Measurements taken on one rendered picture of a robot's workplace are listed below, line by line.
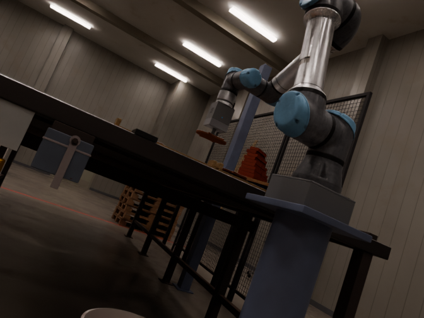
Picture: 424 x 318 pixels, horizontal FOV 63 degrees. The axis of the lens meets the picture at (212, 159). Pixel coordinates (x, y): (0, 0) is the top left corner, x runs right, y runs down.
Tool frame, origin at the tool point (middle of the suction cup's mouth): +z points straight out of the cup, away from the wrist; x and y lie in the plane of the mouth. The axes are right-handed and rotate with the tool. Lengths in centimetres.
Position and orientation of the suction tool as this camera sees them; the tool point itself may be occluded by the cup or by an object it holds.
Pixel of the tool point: (210, 139)
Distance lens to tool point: 141.2
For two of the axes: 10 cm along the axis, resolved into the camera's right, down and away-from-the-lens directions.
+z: -3.6, 9.2, -1.5
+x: 4.3, 0.2, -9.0
